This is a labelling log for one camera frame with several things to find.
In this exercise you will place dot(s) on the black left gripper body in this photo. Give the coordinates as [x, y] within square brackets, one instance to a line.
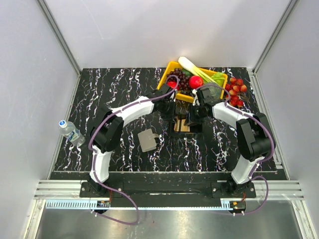
[168, 112]

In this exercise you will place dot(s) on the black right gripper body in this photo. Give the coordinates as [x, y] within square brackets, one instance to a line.
[198, 114]

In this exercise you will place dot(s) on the black plastic card box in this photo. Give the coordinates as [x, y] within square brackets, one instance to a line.
[195, 131]

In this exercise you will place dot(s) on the beige leather card holder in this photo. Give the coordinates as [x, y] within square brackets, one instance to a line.
[147, 140]

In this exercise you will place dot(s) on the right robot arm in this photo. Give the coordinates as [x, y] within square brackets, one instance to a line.
[254, 136]

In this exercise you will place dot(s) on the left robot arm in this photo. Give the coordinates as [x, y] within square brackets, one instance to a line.
[108, 125]

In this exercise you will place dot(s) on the dark purple grape bunch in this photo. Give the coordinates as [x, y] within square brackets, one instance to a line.
[184, 87]

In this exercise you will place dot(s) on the green melon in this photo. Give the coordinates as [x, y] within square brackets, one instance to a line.
[215, 89]

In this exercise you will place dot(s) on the red apple left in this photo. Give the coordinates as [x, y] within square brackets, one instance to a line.
[173, 84]

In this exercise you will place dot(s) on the red apple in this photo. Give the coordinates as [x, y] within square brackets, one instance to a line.
[173, 84]
[195, 82]

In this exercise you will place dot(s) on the yellow plastic bin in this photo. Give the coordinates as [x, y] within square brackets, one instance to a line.
[172, 65]

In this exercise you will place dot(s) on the red apple right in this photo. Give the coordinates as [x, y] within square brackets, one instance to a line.
[195, 82]

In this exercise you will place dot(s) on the green lettuce leaf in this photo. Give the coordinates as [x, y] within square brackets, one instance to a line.
[218, 78]

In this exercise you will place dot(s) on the red lychee bunch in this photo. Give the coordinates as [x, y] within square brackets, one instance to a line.
[238, 93]

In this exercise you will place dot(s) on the white green leek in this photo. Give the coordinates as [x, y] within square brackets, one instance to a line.
[189, 66]

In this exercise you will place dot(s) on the clear plastic water bottle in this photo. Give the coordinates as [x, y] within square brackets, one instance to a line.
[71, 133]

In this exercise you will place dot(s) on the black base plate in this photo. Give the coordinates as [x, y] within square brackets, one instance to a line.
[168, 190]

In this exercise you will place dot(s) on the aluminium frame rail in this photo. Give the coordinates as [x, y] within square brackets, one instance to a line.
[58, 34]

